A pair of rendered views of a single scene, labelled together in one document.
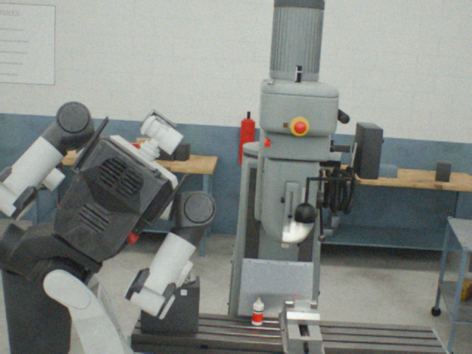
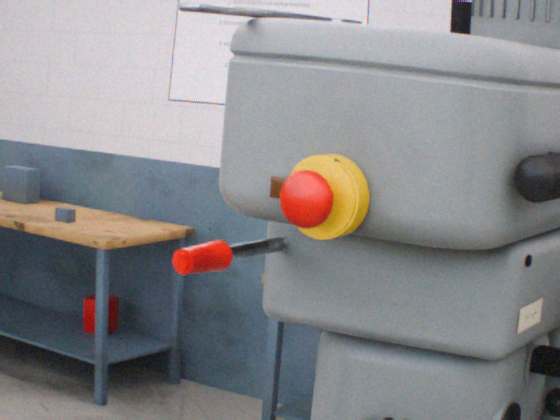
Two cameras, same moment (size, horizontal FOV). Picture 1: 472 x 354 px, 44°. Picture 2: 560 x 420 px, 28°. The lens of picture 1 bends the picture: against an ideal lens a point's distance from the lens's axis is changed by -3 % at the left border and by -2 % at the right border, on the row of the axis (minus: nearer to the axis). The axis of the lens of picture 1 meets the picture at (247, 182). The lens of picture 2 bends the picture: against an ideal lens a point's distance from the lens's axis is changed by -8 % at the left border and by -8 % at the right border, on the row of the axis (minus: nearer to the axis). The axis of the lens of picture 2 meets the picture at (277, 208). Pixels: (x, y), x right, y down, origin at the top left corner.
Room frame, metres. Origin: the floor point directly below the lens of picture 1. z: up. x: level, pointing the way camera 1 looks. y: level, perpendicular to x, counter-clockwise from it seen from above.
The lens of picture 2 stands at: (1.16, -0.57, 1.87)
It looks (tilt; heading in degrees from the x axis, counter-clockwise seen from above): 8 degrees down; 31
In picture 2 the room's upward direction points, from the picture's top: 4 degrees clockwise
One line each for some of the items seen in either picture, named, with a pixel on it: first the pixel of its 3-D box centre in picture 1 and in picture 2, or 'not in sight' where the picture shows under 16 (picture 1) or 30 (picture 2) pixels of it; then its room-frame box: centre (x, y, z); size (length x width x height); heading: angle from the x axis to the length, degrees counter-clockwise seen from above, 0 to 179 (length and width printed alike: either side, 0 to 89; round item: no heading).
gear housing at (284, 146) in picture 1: (293, 139); (461, 261); (2.18, -0.16, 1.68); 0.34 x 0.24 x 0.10; 0
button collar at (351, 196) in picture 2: (299, 126); (327, 196); (1.91, -0.15, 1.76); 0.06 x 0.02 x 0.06; 90
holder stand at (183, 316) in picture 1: (170, 301); not in sight; (2.12, 0.27, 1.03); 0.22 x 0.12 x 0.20; 96
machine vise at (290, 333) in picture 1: (301, 321); not in sight; (2.11, -0.24, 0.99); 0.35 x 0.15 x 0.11; 1
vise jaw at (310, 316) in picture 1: (302, 316); not in sight; (2.08, -0.24, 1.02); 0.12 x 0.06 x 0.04; 91
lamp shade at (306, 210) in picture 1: (305, 212); not in sight; (1.96, -0.20, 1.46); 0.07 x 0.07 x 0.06
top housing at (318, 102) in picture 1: (296, 104); (461, 124); (2.16, -0.15, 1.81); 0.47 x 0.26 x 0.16; 0
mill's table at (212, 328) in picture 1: (287, 340); not in sight; (2.14, -0.20, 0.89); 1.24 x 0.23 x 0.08; 90
